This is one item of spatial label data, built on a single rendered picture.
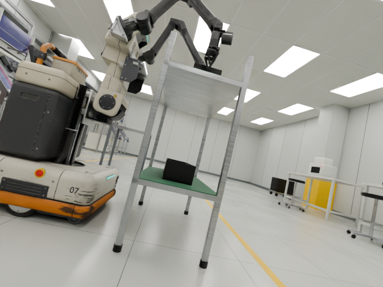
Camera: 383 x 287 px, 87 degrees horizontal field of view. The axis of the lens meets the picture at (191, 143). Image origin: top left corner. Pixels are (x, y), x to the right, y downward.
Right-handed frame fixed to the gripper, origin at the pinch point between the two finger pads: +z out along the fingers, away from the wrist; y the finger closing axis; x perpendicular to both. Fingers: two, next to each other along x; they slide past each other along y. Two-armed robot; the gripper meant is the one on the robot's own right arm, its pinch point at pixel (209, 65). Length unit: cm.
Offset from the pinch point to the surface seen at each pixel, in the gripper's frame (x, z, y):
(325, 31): -193, -194, 170
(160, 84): 23.0, 22.0, -11.5
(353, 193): -467, 45, 341
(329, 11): -167, -194, 135
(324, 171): -336, 14, 291
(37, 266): 48, 103, -30
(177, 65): 17.0, 10.5, -11.6
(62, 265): 40, 103, -27
